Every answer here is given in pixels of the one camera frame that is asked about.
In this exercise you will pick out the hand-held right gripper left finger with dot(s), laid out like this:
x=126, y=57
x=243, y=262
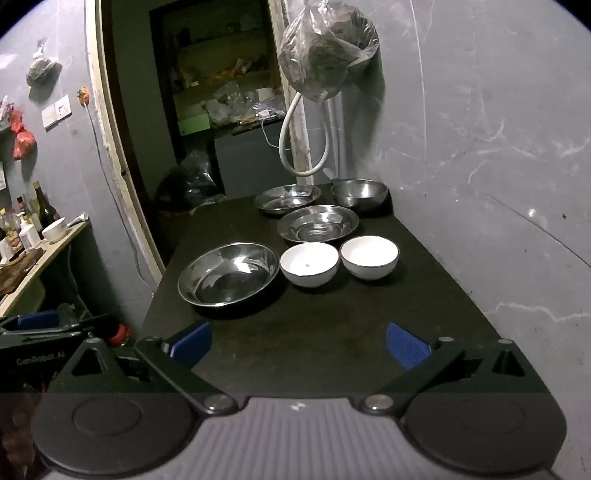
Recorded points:
x=193, y=344

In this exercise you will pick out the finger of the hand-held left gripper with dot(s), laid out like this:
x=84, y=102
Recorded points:
x=39, y=319
x=46, y=335

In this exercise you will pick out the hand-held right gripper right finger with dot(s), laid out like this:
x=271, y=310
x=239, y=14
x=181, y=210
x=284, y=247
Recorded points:
x=406, y=346

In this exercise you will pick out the large steel bowl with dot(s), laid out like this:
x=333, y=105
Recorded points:
x=226, y=277

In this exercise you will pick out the white ceramic bowl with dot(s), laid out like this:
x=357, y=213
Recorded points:
x=369, y=254

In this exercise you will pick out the white bowl with dark speck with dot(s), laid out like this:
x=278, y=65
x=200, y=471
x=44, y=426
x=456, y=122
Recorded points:
x=309, y=261

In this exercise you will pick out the steel plate with centre label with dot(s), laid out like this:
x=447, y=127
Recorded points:
x=318, y=221

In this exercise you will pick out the small steel plate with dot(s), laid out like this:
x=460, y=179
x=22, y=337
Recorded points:
x=286, y=197

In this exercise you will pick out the brown wooden board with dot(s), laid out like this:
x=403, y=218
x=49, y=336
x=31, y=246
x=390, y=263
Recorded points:
x=16, y=272

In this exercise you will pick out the wooden counter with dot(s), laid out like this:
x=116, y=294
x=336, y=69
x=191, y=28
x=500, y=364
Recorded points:
x=41, y=263

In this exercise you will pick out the red-capped dark bottle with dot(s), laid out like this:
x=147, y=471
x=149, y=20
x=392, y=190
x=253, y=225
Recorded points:
x=121, y=333

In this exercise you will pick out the white plastic bottle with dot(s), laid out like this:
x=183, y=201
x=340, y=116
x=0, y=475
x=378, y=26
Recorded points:
x=28, y=233

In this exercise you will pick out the cluster of condiment bottles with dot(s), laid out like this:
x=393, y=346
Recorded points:
x=9, y=226

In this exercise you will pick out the dark wine bottle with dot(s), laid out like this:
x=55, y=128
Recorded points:
x=46, y=207

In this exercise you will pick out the black trash bag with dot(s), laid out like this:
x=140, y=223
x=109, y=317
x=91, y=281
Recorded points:
x=189, y=182

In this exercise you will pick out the red plastic bag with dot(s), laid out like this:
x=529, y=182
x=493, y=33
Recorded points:
x=23, y=141

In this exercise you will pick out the pale wooden door jamb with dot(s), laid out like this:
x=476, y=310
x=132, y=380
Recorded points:
x=111, y=152
x=300, y=138

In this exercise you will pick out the dark grey cabinet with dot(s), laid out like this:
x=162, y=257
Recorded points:
x=249, y=161

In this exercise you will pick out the green box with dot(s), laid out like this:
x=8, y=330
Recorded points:
x=194, y=124

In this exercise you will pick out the hanging grey bag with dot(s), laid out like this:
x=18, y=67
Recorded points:
x=41, y=67

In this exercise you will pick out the dark shelf unit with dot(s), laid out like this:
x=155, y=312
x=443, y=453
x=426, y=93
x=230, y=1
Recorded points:
x=217, y=83

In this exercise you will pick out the hanging clear plastic bag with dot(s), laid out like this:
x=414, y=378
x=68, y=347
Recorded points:
x=330, y=50

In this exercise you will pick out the white wall switch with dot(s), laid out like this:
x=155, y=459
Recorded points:
x=56, y=110

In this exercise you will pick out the orange wall hook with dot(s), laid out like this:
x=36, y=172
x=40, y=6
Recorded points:
x=83, y=94

